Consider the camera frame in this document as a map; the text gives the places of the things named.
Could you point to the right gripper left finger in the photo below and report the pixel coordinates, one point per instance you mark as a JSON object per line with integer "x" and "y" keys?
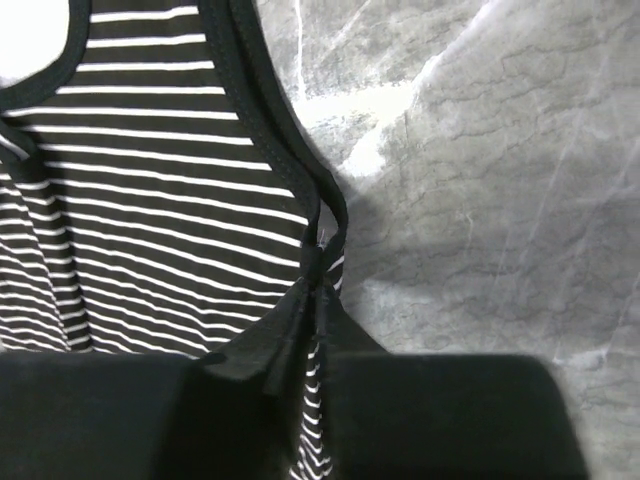
{"x": 231, "y": 414}

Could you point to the black striped tank top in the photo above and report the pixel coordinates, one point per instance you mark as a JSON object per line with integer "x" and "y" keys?
{"x": 157, "y": 196}

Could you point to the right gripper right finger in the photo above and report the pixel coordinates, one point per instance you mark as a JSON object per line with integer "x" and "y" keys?
{"x": 440, "y": 416}

